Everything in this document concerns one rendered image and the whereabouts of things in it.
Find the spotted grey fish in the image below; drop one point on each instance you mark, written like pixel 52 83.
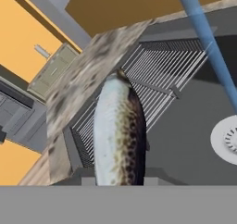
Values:
pixel 117 132

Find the dark grey appliance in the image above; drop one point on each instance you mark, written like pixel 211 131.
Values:
pixel 18 116

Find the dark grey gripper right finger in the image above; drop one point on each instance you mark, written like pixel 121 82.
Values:
pixel 157 177

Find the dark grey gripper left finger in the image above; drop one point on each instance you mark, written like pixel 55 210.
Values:
pixel 83 177

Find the grey sink basin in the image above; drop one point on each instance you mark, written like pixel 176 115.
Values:
pixel 185 122

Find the blue water stream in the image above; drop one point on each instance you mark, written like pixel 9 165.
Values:
pixel 213 52

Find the white sink drain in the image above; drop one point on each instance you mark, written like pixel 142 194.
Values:
pixel 224 141

